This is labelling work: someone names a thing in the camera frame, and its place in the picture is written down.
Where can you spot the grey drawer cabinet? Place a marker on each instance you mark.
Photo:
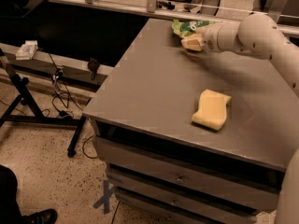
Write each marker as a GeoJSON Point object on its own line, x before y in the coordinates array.
{"type": "Point", "coordinates": [160, 161]}

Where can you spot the yellow sponge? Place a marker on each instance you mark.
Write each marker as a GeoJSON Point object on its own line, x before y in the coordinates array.
{"type": "Point", "coordinates": [212, 109]}

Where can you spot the black shoe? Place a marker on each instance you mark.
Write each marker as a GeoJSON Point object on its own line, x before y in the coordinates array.
{"type": "Point", "coordinates": [48, 216]}

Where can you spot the white box on ledge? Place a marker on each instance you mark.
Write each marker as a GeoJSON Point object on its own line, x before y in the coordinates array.
{"type": "Point", "coordinates": [27, 50]}

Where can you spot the black plug on ledge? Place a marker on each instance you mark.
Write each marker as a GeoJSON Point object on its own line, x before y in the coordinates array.
{"type": "Point", "coordinates": [93, 66]}

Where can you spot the green rice chip bag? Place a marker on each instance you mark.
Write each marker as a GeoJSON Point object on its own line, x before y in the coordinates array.
{"type": "Point", "coordinates": [187, 28]}

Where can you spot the black tripod stand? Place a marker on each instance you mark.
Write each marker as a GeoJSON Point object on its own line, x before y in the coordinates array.
{"type": "Point", "coordinates": [26, 98]}

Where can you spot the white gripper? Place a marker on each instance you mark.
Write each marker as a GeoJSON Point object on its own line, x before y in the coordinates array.
{"type": "Point", "coordinates": [210, 37]}

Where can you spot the black dark trouser leg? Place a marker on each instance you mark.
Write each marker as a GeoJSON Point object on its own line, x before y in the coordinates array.
{"type": "Point", "coordinates": [9, 210]}

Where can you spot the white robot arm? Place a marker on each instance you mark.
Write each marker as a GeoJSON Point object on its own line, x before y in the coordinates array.
{"type": "Point", "coordinates": [259, 34]}

